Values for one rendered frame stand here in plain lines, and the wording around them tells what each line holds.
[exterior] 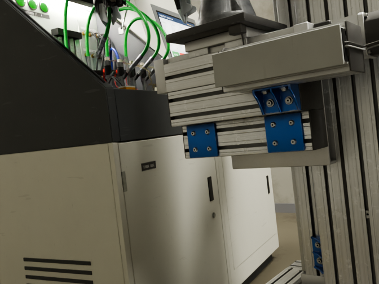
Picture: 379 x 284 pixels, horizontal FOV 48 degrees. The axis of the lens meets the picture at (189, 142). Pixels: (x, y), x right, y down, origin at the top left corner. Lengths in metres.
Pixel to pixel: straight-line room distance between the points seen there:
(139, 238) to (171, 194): 0.24
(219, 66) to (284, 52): 0.14
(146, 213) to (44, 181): 0.35
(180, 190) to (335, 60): 0.94
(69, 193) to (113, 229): 0.19
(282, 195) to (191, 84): 2.86
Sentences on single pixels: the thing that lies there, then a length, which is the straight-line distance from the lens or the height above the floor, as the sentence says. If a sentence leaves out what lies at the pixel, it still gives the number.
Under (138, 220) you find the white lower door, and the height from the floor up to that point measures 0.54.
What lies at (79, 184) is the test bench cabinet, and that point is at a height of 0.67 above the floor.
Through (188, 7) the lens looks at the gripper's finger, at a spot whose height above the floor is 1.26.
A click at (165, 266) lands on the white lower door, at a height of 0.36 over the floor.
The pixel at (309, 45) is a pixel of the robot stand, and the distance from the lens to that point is 0.81.
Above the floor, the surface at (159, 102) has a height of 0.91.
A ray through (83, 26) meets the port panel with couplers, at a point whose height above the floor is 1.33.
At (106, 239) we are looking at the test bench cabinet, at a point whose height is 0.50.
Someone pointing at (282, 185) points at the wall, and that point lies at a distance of 3.84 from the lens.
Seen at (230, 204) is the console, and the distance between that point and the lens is 1.98.
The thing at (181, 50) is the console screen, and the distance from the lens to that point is 2.29.
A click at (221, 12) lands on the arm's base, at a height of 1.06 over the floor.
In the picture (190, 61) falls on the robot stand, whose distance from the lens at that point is 1.09.
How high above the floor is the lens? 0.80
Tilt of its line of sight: 1 degrees down
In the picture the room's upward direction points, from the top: 7 degrees counter-clockwise
